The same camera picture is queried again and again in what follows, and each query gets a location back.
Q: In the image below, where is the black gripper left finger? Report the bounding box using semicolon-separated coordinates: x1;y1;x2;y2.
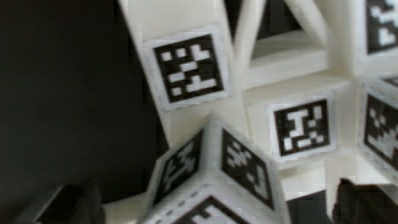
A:
16;180;105;224

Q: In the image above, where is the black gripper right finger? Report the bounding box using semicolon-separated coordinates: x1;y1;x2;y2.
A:
332;179;398;224

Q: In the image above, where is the white tagged cube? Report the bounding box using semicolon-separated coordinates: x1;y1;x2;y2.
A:
355;0;398;185
137;114;291;224

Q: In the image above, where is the white chair back frame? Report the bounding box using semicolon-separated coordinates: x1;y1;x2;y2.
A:
114;0;398;214

